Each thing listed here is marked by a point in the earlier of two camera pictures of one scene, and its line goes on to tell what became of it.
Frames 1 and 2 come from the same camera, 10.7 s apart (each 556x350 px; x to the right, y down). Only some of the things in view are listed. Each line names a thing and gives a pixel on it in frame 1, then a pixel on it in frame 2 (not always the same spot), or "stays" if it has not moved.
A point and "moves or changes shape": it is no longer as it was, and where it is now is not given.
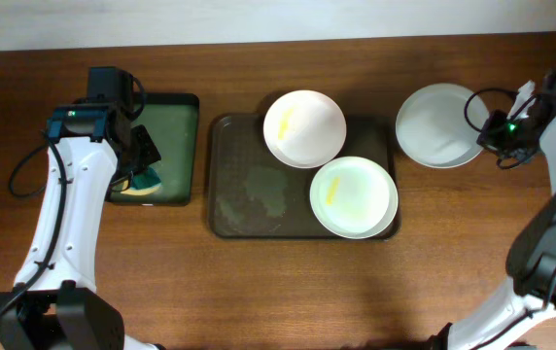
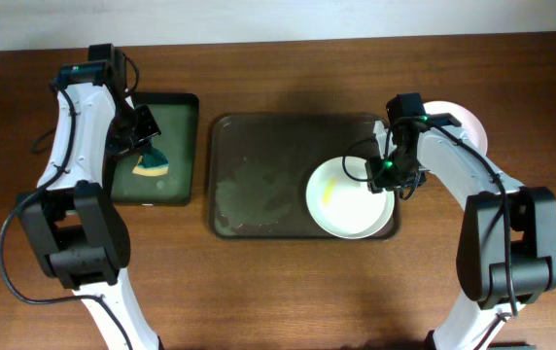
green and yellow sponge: x=143 y=183 moves or changes shape
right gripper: x=487 y=139 → x=412 y=182
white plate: x=355 y=196 stays
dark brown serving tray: x=256 y=194 stays
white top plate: x=304 y=128 → x=463 y=116
